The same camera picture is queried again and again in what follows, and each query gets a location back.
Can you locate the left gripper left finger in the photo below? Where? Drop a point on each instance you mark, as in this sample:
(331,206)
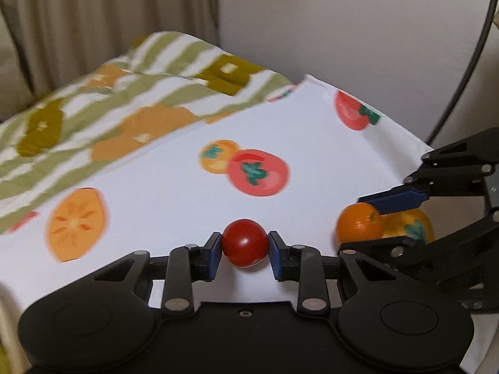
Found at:
(112,312)

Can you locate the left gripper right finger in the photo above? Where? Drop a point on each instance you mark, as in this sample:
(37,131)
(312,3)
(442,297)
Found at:
(379,316)

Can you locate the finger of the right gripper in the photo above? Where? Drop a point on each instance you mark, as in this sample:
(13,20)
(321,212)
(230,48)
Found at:
(386,250)
(394,201)

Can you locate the small mandarin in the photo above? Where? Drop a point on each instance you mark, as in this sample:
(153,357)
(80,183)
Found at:
(360,222)

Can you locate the red cherry tomato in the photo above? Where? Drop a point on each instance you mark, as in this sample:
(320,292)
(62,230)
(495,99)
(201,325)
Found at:
(245,243)

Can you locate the white fruit-print cloth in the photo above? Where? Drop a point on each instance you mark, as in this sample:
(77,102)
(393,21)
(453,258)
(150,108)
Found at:
(292,166)

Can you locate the green striped floral quilt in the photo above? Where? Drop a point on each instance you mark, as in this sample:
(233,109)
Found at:
(166,82)

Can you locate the beige curtain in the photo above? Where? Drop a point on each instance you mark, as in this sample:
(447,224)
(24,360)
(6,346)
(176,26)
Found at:
(60,40)

